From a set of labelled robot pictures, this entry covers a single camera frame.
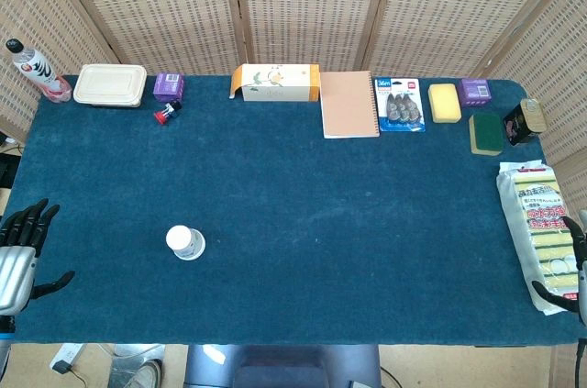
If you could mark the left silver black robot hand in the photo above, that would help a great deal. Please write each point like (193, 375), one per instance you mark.
(16, 269)

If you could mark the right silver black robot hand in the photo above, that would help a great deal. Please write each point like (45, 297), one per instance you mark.
(582, 259)

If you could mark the packaged sponge multipack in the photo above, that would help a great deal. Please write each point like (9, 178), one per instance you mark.
(534, 223)

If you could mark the black device beside table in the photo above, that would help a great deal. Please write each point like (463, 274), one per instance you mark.
(8, 170)

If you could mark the white power strip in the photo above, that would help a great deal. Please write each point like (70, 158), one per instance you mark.
(69, 355)

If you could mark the black tin with gold lid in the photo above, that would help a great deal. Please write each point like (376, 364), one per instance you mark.
(523, 124)

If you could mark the green scouring sponge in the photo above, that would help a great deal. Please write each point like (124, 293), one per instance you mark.
(486, 133)

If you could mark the grey shoe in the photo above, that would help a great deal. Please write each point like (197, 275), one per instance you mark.
(144, 374)

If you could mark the purple box with grey label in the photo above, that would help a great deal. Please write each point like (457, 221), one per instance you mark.
(475, 92)

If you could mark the clear bottle with black cap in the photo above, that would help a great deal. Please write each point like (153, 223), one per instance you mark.
(36, 69)

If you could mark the beige plastic lunch box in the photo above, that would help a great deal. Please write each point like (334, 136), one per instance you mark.
(110, 84)

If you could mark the yellow sponge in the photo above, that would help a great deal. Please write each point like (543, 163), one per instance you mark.
(444, 103)

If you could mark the red and black stamp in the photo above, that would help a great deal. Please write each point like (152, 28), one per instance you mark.
(166, 114)

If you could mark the purple box with barcode label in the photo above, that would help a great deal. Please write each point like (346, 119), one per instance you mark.
(169, 86)

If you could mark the blue correction tape pack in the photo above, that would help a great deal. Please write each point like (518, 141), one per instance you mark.
(400, 106)

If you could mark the orange spiral notebook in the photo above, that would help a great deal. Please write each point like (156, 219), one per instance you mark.
(348, 106)

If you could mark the blue felt table cover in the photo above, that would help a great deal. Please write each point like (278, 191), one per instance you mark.
(293, 204)

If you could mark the bamboo folding screen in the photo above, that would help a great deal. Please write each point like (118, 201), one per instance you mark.
(160, 3)

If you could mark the orange white tissue box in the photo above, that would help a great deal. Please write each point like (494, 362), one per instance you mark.
(275, 83)

